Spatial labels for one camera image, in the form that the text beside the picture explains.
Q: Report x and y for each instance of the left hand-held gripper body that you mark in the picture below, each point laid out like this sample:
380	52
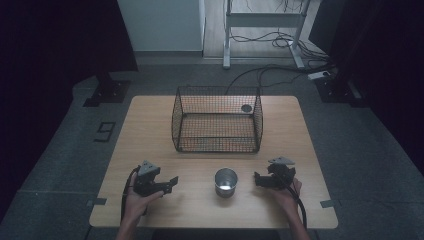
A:
146	181

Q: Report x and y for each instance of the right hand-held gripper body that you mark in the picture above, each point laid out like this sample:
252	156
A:
280	173

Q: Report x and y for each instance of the metal cup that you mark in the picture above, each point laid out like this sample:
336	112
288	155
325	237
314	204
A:
226	183

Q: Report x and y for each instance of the person's left hand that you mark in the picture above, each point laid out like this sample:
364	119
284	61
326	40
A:
136	203

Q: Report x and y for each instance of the person's right hand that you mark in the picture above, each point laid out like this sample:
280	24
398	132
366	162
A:
289	200

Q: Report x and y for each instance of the grey tape piece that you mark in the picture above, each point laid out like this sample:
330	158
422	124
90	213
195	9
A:
97	201
327	203

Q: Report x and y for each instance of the black round table grommet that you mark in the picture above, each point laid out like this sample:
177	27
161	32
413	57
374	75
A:
246	108

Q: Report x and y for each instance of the person's dark clothing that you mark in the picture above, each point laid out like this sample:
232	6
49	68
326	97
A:
216	235

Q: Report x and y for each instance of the black stand base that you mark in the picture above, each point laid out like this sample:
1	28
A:
336	90
108	91

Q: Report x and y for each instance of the white power strip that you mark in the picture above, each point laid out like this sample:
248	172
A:
319	75

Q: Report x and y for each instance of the white cabinet panel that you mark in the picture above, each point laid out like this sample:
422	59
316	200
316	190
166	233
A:
163	26

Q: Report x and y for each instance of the black curtain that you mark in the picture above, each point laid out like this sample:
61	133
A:
50	50
383	50

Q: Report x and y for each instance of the white desk frame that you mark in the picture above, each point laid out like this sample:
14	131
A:
263	19

